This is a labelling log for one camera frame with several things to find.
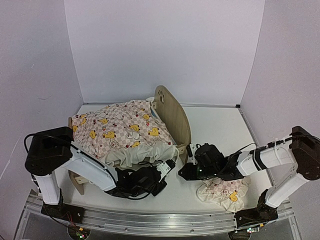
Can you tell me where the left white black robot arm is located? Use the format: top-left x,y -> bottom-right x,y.
24,126 -> 176,223

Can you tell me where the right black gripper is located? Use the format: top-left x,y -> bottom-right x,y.
179,163 -> 219,182

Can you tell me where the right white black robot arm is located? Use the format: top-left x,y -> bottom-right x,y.
178,126 -> 320,230

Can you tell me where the duck print ruffled bed cover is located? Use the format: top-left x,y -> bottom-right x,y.
71,100 -> 179,168

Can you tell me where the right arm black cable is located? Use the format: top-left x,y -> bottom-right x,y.
212,133 -> 320,176

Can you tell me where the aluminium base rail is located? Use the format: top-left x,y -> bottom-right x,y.
22,194 -> 301,237

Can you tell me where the duck print ruffled pillow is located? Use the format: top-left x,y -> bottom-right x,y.
196,176 -> 251,213

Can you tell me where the wooden pet bed frame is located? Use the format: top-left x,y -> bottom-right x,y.
67,85 -> 193,196

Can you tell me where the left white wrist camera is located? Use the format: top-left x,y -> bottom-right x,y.
156,159 -> 176,181

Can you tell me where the blue white striped mattress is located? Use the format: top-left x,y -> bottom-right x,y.
150,105 -> 161,120

